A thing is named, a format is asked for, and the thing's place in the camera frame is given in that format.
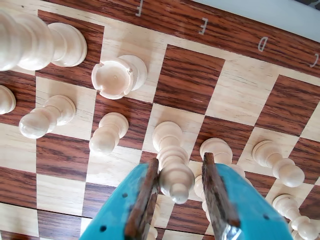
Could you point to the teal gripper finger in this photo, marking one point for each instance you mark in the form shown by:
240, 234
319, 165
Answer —
117, 205
240, 205

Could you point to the light wooden queen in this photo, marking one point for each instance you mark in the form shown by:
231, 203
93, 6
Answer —
175, 175

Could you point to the white chess pawn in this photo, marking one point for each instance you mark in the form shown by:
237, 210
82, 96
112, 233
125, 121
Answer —
215, 150

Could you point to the wooden chess board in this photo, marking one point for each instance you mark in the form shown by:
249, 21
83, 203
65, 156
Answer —
190, 80

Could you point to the light wooden pawn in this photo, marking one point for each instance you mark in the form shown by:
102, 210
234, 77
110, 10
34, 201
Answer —
107, 135
45, 117
6, 100
295, 215
152, 233
198, 190
277, 162

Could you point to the light wooden rook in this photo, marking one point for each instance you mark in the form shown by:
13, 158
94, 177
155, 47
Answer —
117, 77

